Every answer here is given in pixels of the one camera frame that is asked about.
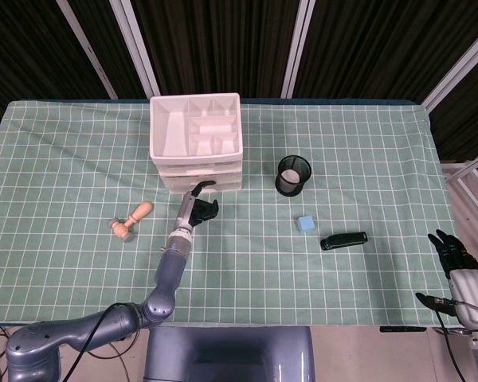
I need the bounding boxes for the green checkered tablecloth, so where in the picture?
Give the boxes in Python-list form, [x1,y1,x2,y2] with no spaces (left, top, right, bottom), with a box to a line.
[0,99,459,328]

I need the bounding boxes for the aluminium frame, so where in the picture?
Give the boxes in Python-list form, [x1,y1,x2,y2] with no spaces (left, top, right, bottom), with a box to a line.
[441,146,478,224]

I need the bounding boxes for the black mesh pen cup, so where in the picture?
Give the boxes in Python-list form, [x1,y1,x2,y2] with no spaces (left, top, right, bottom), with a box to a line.
[274,154,313,197]

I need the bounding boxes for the black stapler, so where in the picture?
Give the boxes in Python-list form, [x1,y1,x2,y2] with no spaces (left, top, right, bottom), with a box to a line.
[319,231,369,251]

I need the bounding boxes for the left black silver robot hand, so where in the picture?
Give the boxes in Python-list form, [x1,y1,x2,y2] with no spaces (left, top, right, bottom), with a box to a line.
[174,180,220,232]

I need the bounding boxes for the light blue cube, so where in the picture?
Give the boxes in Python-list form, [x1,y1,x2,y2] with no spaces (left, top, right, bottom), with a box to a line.
[296,215,317,234]

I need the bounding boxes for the white plastic drawer cabinet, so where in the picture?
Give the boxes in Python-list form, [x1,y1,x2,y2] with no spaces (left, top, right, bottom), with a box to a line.
[149,92,245,195]

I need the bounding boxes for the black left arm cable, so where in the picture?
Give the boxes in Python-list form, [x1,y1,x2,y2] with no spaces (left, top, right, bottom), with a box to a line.
[69,302,131,382]

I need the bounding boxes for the white grey round object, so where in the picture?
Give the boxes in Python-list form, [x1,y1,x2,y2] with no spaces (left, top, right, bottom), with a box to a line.
[282,169,303,187]

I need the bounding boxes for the black floor cable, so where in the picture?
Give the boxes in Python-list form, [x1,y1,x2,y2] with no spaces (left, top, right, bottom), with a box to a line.
[103,337,145,382]

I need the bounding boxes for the wooden toy mallet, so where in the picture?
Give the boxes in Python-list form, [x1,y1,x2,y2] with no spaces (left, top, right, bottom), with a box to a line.
[108,201,154,243]

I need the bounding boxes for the black right hand cable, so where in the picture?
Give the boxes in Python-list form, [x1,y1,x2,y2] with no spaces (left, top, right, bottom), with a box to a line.
[432,302,469,382]

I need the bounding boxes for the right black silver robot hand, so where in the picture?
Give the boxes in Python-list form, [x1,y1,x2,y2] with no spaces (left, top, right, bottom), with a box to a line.
[415,228,478,329]

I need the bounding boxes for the white partition post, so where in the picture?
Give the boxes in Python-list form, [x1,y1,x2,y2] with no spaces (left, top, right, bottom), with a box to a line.
[110,0,161,96]
[421,29,478,112]
[57,0,119,99]
[281,0,316,99]

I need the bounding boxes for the black table control panel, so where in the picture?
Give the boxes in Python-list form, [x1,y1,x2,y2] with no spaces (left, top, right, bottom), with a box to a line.
[379,325,427,333]

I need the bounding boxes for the blue-grey robot torso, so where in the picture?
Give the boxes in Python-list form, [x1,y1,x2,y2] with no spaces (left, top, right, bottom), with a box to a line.
[143,325,315,382]

